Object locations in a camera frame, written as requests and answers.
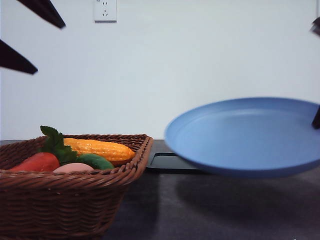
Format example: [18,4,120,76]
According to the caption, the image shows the yellow toy corn cob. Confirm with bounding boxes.
[64,138,136,163]

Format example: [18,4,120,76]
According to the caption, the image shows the white wall power socket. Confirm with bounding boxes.
[94,0,117,24]

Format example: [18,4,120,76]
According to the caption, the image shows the blue round plate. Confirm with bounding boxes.
[164,97,320,178]

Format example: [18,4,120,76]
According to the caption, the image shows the green carrot leaves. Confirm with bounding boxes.
[38,125,78,165]

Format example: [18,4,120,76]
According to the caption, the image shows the brown egg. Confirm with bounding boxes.
[53,163,95,174]

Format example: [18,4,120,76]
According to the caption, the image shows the brown wicker basket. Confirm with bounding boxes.
[0,134,154,240]

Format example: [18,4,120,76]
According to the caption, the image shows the green toy cucumber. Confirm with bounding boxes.
[76,153,115,170]

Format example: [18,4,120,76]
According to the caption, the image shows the orange toy carrot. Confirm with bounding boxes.
[10,152,60,172]

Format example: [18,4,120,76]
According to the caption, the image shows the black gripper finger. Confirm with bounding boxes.
[17,0,66,29]
[312,105,320,129]
[310,17,320,36]
[0,39,38,75]

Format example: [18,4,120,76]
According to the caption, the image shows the black rectangular tray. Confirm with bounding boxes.
[146,152,201,173]

